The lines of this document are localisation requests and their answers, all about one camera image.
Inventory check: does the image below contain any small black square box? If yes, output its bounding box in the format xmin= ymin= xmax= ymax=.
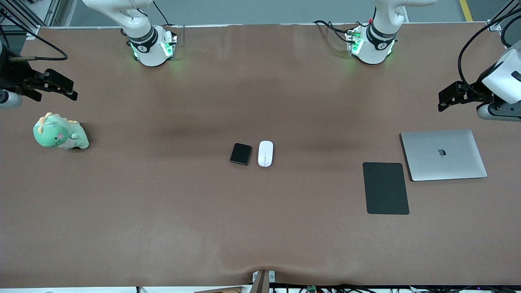
xmin=230 ymin=143 xmax=252 ymax=166

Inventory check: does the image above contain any white computer mouse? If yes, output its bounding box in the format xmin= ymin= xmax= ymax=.
xmin=258 ymin=140 xmax=274 ymax=167

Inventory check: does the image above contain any black mouse pad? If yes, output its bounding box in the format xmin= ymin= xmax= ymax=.
xmin=362 ymin=162 xmax=410 ymax=215

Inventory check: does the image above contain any green dinosaur plush toy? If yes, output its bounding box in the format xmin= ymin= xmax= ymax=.
xmin=33 ymin=112 xmax=90 ymax=150

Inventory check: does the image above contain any silver laptop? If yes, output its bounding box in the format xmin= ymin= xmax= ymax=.
xmin=400 ymin=129 xmax=488 ymax=182

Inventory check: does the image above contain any brown table cover mat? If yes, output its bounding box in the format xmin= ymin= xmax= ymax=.
xmin=0 ymin=22 xmax=521 ymax=289

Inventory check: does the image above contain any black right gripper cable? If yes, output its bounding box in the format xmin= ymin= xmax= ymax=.
xmin=0 ymin=8 xmax=68 ymax=62

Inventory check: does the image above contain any long black left gripper cable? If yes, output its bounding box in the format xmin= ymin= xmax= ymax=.
xmin=458 ymin=8 xmax=521 ymax=99

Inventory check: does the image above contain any short black looped cable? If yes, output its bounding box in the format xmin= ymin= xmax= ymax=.
xmin=500 ymin=14 xmax=521 ymax=48

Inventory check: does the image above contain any aluminium frame profile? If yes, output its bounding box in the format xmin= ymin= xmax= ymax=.
xmin=0 ymin=0 xmax=62 ymax=28

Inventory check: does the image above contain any black right arm base cable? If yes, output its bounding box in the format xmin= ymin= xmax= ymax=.
xmin=152 ymin=0 xmax=171 ymax=27

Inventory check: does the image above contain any black arm base cable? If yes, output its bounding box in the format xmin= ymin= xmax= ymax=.
xmin=313 ymin=19 xmax=373 ymax=44
xmin=152 ymin=0 xmax=171 ymax=27

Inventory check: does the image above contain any black left arm base cable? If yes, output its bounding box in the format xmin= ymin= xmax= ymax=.
xmin=313 ymin=19 xmax=373 ymax=44

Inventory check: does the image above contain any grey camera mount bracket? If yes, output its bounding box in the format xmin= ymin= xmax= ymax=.
xmin=252 ymin=269 xmax=276 ymax=293

